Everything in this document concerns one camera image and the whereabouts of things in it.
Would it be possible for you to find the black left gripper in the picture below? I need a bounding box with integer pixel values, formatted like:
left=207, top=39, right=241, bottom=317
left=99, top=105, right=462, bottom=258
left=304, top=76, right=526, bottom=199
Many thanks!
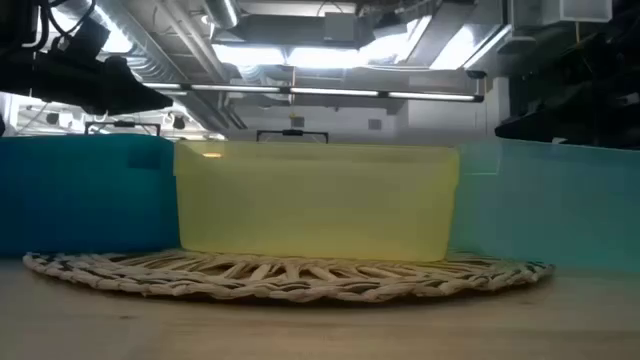
left=0, top=48, right=174, bottom=117

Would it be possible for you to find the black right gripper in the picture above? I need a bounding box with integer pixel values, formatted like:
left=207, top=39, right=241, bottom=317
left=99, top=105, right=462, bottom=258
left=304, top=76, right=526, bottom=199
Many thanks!
left=493, top=81, right=640, bottom=151

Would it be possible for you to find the light teal translucent bin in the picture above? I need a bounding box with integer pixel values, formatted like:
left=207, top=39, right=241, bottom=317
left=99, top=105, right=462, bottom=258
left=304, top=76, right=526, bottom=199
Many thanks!
left=448, top=137, right=640, bottom=275

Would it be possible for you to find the blue plastic bin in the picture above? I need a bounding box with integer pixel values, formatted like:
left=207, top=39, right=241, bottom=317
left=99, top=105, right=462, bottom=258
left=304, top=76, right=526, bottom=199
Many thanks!
left=0, top=132, right=180, bottom=259

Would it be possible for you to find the white ceiling panel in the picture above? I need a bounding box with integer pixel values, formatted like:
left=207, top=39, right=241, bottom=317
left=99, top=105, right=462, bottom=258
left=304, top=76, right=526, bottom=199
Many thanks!
left=542, top=0, right=614, bottom=25

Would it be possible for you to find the long ceiling light bar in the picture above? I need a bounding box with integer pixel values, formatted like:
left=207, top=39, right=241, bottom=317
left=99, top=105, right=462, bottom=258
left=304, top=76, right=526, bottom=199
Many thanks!
left=142, top=81, right=485, bottom=104

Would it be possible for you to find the yellow translucent plastic bin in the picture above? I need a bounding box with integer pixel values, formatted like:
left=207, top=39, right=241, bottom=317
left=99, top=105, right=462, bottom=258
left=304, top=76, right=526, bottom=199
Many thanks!
left=173, top=139, right=461, bottom=263

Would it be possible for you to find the grey ceiling junction box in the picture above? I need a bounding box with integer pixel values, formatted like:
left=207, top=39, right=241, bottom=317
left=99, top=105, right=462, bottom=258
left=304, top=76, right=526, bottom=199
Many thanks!
left=323, top=11, right=359, bottom=43

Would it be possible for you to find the round woven placemat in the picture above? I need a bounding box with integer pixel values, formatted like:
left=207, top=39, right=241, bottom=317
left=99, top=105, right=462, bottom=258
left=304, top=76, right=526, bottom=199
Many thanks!
left=22, top=248, right=555, bottom=304

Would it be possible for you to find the black rectangular frame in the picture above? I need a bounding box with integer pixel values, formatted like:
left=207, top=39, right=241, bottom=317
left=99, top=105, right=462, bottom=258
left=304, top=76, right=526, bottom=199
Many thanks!
left=256, top=129, right=330, bottom=145
left=84, top=120, right=162, bottom=137

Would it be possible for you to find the corrugated silver ceiling duct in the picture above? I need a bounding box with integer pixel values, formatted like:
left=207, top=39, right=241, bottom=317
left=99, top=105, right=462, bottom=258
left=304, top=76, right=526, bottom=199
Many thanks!
left=59, top=0, right=189, bottom=85

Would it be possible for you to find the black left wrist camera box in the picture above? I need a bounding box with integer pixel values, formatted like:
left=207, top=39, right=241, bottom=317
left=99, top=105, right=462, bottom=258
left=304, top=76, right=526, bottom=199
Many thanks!
left=52, top=17, right=112, bottom=64

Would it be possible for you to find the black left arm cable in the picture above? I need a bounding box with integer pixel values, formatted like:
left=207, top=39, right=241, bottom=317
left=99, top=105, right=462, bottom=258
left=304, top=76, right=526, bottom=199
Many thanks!
left=34, top=0, right=97, bottom=51

